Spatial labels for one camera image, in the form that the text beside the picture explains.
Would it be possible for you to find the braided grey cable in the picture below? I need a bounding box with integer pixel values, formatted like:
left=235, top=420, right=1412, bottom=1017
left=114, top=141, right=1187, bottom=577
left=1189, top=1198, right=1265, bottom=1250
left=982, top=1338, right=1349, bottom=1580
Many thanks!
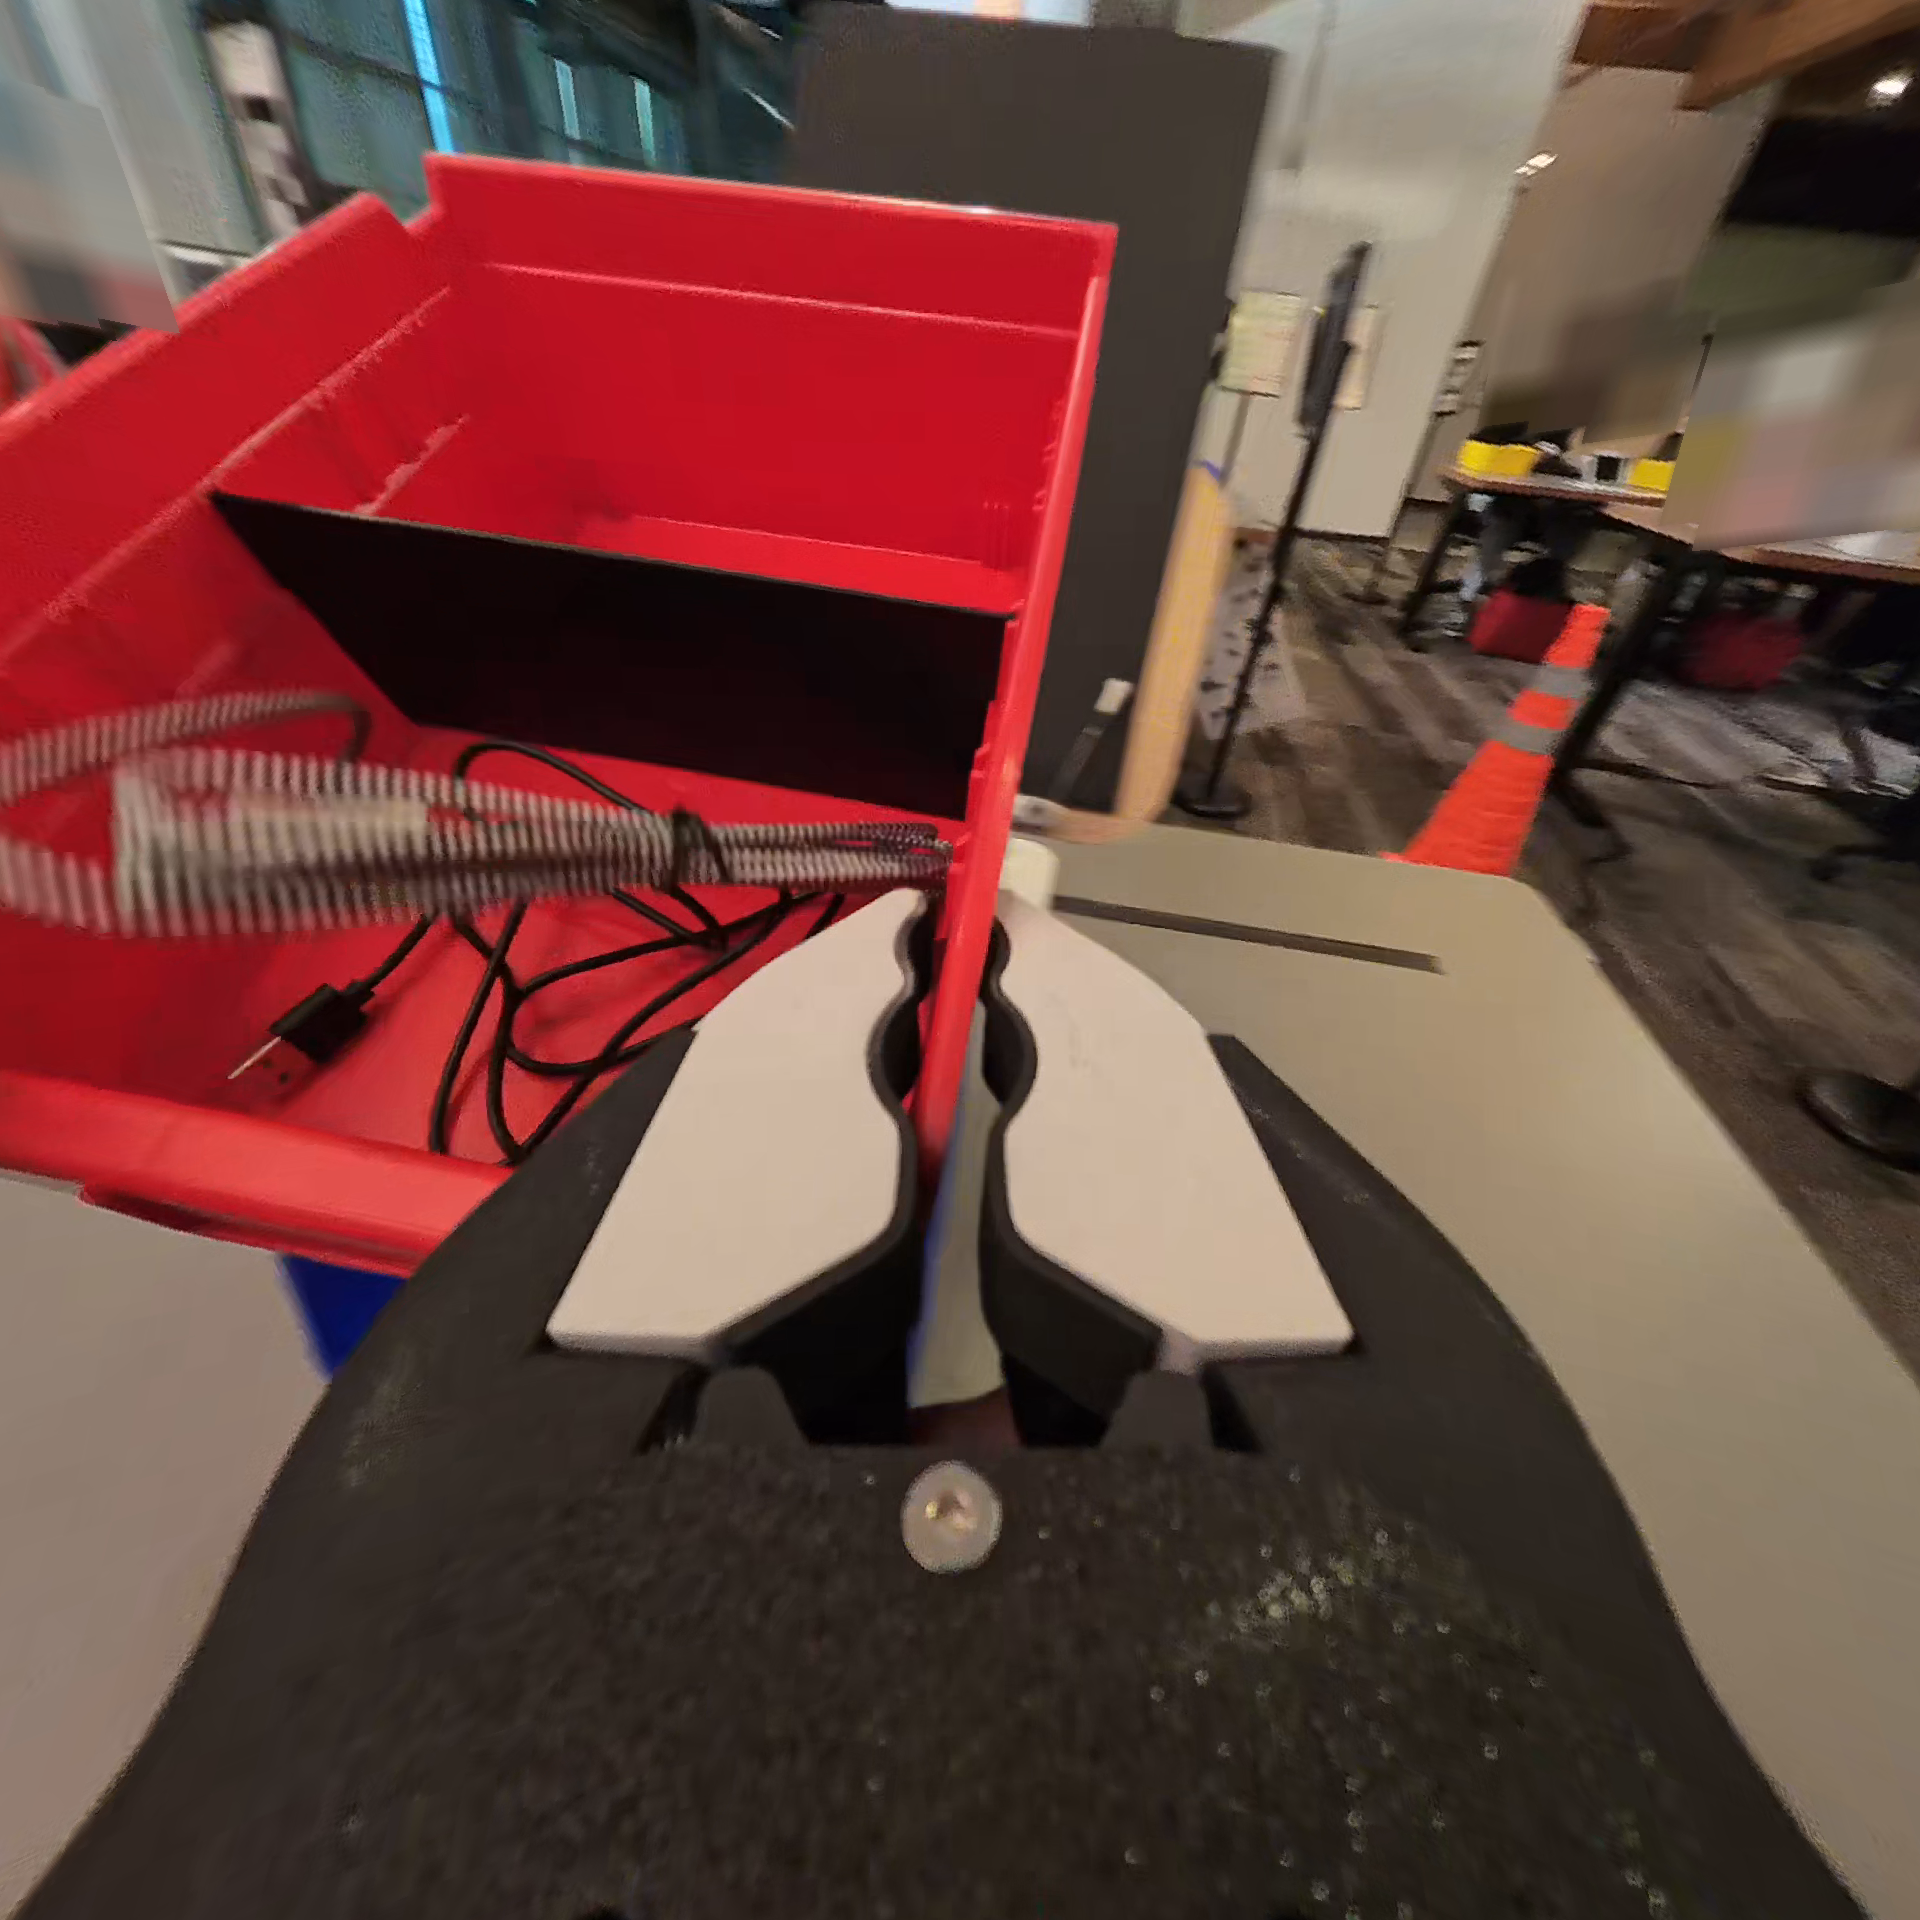
left=0, top=691, right=957, bottom=937

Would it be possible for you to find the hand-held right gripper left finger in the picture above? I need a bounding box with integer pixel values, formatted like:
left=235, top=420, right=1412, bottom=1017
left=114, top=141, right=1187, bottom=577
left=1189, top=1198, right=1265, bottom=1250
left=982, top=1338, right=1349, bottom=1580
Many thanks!
left=549, top=886, right=932, bottom=1406

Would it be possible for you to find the wooden background table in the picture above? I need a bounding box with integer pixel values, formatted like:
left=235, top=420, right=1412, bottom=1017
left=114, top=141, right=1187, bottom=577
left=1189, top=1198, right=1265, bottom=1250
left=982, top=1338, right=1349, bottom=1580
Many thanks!
left=1398, top=453, right=1920, bottom=813

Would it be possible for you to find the black sign stand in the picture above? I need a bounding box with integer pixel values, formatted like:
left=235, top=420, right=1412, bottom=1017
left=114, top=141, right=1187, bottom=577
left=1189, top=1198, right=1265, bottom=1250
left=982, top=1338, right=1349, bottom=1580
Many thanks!
left=1171, top=241, right=1384, bottom=826

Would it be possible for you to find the black divider in red bin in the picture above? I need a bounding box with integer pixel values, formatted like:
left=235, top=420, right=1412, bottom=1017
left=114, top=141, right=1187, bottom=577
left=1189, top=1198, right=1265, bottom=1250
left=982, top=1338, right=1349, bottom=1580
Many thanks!
left=211, top=488, right=1022, bottom=817

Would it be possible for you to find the orange traffic cone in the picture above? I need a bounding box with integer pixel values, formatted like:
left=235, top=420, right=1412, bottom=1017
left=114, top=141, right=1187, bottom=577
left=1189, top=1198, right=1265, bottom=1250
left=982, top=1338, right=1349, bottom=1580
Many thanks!
left=1398, top=600, right=1622, bottom=877

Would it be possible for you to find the grey desk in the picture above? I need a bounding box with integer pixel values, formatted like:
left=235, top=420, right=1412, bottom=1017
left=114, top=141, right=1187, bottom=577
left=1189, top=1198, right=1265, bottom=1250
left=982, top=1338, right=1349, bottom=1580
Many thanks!
left=0, top=813, right=1920, bottom=1920

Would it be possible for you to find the black round floor base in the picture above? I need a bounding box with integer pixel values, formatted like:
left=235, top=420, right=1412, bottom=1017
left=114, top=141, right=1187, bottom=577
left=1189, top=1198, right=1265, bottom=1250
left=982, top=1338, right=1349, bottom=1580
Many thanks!
left=1799, top=1066, right=1920, bottom=1171

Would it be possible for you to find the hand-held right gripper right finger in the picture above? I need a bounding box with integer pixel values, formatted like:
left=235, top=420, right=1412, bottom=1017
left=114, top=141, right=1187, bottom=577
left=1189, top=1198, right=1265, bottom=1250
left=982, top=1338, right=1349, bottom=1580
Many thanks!
left=985, top=900, right=1352, bottom=1406

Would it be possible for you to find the black cable gold plug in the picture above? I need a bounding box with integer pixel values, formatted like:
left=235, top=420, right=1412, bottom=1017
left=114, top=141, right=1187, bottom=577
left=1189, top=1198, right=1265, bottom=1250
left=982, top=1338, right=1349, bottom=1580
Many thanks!
left=227, top=738, right=842, bottom=1167

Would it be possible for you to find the blue plastic bin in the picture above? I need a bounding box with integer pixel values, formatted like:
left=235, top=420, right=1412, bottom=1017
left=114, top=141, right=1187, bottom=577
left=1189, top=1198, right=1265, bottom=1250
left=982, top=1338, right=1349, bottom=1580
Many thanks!
left=279, top=1254, right=407, bottom=1378

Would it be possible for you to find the red plastic bin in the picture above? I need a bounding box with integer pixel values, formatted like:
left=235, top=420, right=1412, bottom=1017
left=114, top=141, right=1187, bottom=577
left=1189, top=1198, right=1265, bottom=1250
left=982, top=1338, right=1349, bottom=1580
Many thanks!
left=0, top=151, right=1117, bottom=1277

